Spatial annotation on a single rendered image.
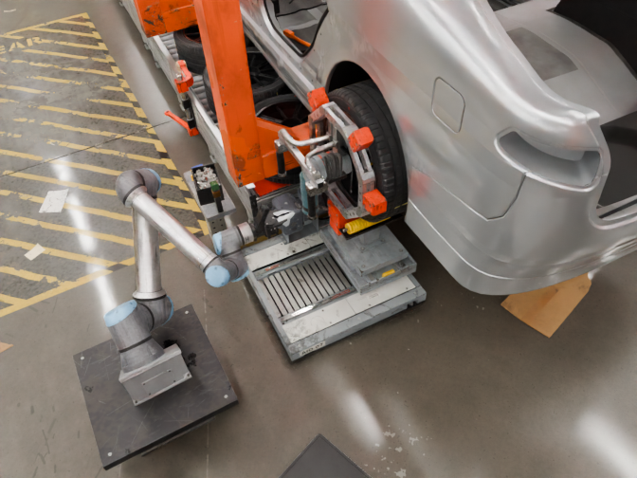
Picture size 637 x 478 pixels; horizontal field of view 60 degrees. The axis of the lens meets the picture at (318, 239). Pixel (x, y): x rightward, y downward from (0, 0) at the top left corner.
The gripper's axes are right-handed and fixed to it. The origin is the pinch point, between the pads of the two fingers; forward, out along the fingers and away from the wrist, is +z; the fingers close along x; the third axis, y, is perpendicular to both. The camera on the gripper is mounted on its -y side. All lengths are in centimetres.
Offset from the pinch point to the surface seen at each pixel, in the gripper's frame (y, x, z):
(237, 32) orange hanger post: -56, -60, 6
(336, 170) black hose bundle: -17.7, 2.8, 21.1
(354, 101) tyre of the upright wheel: -35, -16, 40
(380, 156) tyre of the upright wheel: -21.8, 8.6, 39.6
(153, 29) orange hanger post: 26, -253, -1
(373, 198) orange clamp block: -5.6, 15.1, 33.2
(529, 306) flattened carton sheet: 82, 54, 114
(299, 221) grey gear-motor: 51, -39, 19
